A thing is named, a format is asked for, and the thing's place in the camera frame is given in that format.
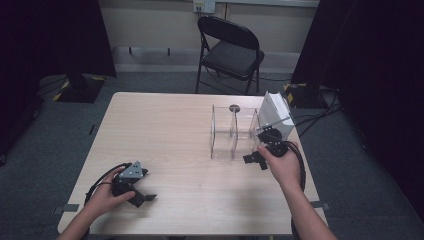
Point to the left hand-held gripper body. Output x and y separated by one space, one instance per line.
128 185

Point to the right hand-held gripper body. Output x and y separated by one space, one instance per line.
275 145

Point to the clear acrylic book rack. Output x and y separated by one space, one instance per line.
233 140

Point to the white book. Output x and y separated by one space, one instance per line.
275 113

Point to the person's right hand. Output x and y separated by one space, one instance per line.
285 171

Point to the person's left hand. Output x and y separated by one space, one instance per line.
105 198

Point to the grey round table grommet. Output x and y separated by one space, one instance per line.
234 108

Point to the black stand base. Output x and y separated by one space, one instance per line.
306 96
80 89

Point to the grey tape strip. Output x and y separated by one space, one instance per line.
321 205
66 208

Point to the small black floor strip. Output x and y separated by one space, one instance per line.
91 129

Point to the black folding chair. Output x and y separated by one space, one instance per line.
231 56

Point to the black curtain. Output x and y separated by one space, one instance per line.
50 43
376 66

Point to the grey wall skirting duct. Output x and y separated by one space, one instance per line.
156 61

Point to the white wall socket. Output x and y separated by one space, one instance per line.
204 6

